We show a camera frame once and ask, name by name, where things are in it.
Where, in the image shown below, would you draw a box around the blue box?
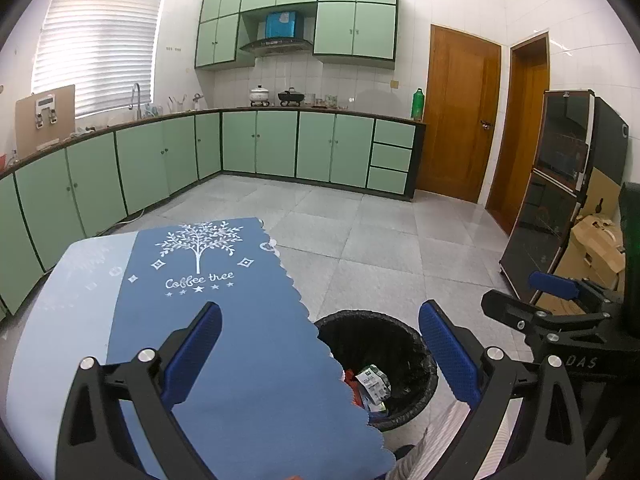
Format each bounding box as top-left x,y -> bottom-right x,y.
265,11 -> 301,40

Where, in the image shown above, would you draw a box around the wooden door with frame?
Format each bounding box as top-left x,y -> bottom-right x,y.
486,30 -> 551,236

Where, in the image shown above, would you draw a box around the black glass-front cabinet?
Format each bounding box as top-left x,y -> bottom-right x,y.
499,89 -> 630,307

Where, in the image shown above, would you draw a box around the green white carton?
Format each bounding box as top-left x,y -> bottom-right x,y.
356,366 -> 392,414

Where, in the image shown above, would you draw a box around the green base cabinet unit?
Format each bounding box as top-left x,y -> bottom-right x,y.
0,107 -> 426,317

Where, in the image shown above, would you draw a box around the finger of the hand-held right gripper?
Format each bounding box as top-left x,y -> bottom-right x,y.
529,271 -> 626,314
481,289 -> 609,347

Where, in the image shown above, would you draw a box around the red gold paper bucket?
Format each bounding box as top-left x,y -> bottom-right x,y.
342,369 -> 366,409

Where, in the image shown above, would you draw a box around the white window blind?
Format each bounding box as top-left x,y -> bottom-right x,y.
31,0 -> 166,120

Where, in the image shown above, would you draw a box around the green wall cabinet unit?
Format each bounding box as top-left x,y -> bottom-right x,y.
194,0 -> 400,71

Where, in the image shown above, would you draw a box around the closed wooden door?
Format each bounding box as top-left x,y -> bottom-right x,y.
416,24 -> 503,205

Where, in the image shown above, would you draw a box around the blue tree print table mat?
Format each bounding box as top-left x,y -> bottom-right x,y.
106,217 -> 386,480

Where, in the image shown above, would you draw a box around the black trash bin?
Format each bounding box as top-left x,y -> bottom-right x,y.
312,310 -> 440,431

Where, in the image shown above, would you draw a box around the brown cardboard box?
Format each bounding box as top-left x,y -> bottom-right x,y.
14,84 -> 77,154

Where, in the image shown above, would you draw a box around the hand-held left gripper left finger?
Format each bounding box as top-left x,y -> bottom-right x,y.
55,301 -> 223,480

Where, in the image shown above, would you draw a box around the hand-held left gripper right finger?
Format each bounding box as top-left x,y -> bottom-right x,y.
419,300 -> 587,480

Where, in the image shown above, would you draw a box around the flattened cardboard boxes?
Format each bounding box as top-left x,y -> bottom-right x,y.
534,167 -> 629,316

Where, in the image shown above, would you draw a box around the range hood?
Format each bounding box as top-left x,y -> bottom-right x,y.
239,37 -> 314,56

